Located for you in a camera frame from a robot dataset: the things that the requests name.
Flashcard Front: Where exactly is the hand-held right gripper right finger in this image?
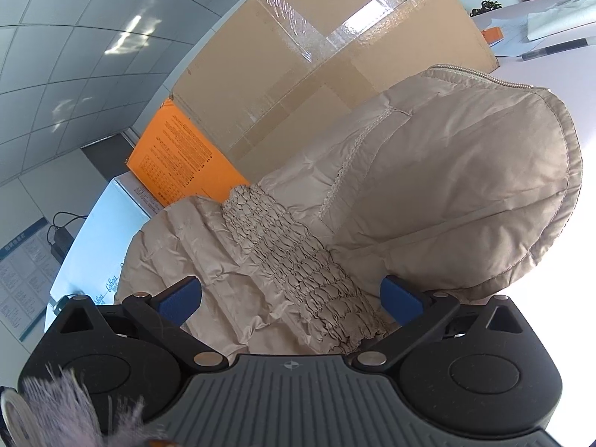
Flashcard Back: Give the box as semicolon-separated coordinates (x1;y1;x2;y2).
351;276;542;375

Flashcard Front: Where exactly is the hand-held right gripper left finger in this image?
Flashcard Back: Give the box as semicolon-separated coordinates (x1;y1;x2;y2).
44;276;230;374

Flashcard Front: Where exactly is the beige puffer jacket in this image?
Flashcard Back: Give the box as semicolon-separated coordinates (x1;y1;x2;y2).
114;65;584;355

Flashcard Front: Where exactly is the large light blue box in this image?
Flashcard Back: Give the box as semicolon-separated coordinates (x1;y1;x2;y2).
47;170;164;308

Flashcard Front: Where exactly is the black power adapter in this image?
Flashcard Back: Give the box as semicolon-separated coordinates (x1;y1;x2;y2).
47;212;89;259

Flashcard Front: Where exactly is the orange printed box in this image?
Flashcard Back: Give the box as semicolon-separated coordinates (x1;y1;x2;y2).
125;97;250;208

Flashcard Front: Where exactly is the fluffy grey sleeve cuff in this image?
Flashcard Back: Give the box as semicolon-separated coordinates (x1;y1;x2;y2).
0;368;150;447

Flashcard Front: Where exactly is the brown cardboard box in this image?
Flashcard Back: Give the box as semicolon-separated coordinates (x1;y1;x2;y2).
170;0;498;184

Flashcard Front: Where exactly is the black pen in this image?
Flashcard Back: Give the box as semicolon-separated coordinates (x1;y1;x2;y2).
520;39;596;62

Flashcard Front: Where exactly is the green potted plant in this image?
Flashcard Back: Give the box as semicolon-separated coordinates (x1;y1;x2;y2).
469;0;504;17

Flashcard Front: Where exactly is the white folded cloth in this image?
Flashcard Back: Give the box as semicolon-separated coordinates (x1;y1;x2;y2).
526;2;596;42

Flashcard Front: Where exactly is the wall poster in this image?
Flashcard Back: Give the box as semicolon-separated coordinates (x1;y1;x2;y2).
0;216;50;343

